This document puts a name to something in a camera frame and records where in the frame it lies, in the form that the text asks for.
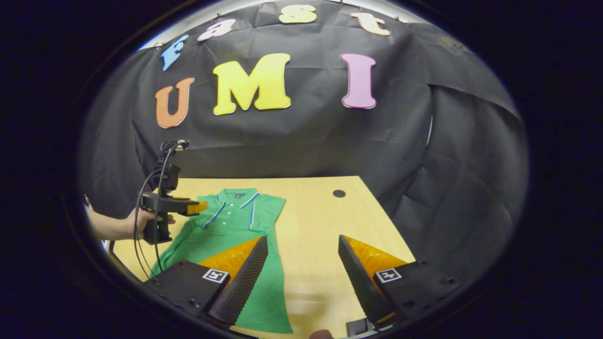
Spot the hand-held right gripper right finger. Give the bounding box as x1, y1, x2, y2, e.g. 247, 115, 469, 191
338, 234, 460, 325

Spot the black cable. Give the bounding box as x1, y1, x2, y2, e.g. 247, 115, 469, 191
133, 169, 165, 279
154, 143, 182, 274

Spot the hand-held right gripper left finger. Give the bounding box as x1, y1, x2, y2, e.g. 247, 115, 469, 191
141, 235, 269, 328

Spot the black backdrop cloth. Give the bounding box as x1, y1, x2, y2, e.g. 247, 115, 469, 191
78, 0, 530, 283

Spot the green T-shirt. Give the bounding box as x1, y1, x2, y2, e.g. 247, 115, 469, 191
150, 187, 293, 334

